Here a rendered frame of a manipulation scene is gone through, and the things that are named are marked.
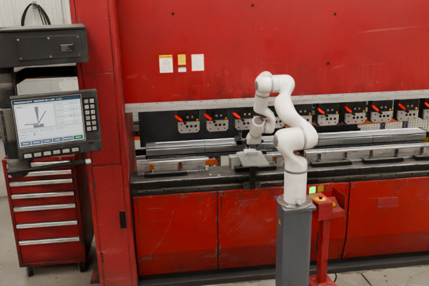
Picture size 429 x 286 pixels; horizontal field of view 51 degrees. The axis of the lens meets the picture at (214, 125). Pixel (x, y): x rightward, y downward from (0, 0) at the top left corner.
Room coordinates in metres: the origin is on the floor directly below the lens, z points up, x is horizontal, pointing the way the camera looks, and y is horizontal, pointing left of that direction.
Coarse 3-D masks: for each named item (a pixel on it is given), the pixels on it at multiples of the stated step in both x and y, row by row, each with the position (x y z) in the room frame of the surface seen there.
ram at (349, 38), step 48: (144, 0) 2.93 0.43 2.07; (192, 0) 2.97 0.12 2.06; (240, 0) 3.00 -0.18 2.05; (288, 0) 3.03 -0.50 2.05; (336, 0) 3.07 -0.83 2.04; (384, 0) 3.11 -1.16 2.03; (144, 48) 2.93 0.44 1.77; (192, 48) 2.96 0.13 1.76; (240, 48) 3.00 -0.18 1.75; (288, 48) 3.04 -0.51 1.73; (336, 48) 3.07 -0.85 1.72; (384, 48) 3.11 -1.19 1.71; (144, 96) 2.93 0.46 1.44; (192, 96) 2.96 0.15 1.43; (240, 96) 3.00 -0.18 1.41; (384, 96) 3.12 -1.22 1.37
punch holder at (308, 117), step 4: (296, 104) 3.05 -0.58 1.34; (300, 104) 3.05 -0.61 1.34; (304, 104) 3.05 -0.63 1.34; (308, 104) 3.05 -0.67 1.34; (296, 108) 3.04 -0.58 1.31; (300, 108) 3.04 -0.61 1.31; (304, 108) 3.05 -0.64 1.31; (308, 108) 3.06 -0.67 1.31; (300, 112) 3.04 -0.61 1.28; (304, 112) 3.05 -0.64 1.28; (308, 112) 3.05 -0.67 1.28; (304, 116) 3.05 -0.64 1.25; (308, 116) 3.05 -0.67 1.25; (308, 120) 3.05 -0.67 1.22
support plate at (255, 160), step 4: (240, 152) 3.02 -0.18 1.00; (244, 152) 3.02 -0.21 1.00; (260, 152) 3.01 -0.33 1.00; (240, 156) 2.93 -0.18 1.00; (244, 156) 2.93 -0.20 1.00; (248, 156) 2.93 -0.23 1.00; (252, 156) 2.92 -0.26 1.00; (256, 156) 2.92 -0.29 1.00; (260, 156) 2.92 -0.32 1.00; (240, 160) 2.86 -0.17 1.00; (244, 160) 2.85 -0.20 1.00; (248, 160) 2.85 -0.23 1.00; (252, 160) 2.85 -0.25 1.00; (256, 160) 2.85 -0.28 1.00; (260, 160) 2.85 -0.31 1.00; (264, 160) 2.85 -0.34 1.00; (244, 164) 2.78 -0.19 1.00; (248, 164) 2.78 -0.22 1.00; (252, 164) 2.78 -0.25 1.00; (256, 164) 2.78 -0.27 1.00; (260, 164) 2.78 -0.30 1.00; (264, 164) 2.78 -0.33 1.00; (268, 164) 2.78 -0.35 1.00
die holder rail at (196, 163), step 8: (144, 160) 2.97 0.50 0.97; (152, 160) 2.98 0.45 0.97; (160, 160) 2.97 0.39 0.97; (168, 160) 2.96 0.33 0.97; (176, 160) 2.96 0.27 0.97; (184, 160) 2.96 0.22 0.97; (192, 160) 2.97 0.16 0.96; (200, 160) 2.98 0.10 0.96; (144, 168) 2.94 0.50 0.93; (160, 168) 2.95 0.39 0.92; (168, 168) 2.95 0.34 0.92; (176, 168) 2.96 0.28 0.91; (184, 168) 2.97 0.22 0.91; (192, 168) 2.97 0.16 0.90; (200, 168) 2.98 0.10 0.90
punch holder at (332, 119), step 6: (336, 102) 3.08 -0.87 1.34; (324, 108) 3.06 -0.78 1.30; (330, 108) 3.07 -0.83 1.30; (336, 108) 3.07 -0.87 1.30; (318, 114) 3.07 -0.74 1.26; (330, 114) 3.07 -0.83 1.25; (336, 114) 3.07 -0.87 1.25; (318, 120) 3.06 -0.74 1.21; (324, 120) 3.06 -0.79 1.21; (330, 120) 3.07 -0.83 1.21; (336, 120) 3.07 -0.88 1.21
